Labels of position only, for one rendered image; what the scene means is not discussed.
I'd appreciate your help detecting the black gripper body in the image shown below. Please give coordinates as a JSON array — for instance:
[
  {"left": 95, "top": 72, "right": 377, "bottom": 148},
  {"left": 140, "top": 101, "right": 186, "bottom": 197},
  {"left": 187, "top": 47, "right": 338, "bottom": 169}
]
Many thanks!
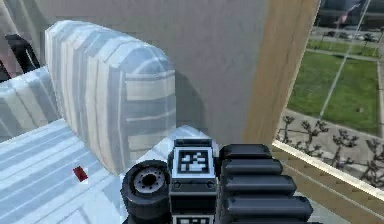
[{"left": 120, "top": 159, "right": 172, "bottom": 224}]

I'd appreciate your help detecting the grey striped armchair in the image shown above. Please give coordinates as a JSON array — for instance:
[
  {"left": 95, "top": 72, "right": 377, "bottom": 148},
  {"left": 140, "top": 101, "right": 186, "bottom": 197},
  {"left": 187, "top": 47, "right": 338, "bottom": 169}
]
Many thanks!
[{"left": 0, "top": 19, "right": 221, "bottom": 224}]

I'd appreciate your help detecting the small red square object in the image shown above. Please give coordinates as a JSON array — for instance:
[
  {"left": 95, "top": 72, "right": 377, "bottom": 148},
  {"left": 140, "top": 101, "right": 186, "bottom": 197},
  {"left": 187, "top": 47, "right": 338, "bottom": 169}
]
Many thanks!
[{"left": 72, "top": 165, "right": 89, "bottom": 183}]

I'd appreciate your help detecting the black angular object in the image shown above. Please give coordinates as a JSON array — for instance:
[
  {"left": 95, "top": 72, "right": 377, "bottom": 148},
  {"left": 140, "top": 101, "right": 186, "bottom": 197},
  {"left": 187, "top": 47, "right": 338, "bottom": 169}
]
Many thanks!
[{"left": 0, "top": 33, "right": 42, "bottom": 83}]

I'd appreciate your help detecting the window with wooden frame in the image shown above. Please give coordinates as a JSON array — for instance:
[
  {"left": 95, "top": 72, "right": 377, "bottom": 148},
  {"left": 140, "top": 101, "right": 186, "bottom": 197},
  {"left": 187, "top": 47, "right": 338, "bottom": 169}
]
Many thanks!
[{"left": 242, "top": 0, "right": 384, "bottom": 221}]

